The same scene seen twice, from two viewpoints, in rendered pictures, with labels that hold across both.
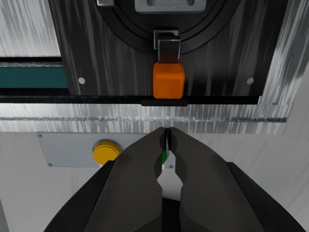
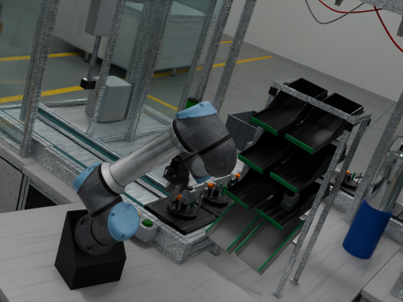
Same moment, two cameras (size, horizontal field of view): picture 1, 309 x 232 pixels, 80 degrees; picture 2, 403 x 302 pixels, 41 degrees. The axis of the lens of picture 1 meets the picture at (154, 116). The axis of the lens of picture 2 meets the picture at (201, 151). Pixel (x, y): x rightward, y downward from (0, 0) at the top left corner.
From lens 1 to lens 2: 2.28 m
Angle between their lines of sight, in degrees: 92
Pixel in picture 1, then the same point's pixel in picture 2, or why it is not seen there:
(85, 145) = not seen: hidden behind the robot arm
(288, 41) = (197, 232)
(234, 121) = (175, 234)
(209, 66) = (179, 222)
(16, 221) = (12, 215)
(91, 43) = (160, 205)
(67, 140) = not seen: hidden behind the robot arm
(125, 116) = (150, 216)
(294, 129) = (189, 282)
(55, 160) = not seen: hidden behind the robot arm
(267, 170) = (167, 289)
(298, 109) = (194, 277)
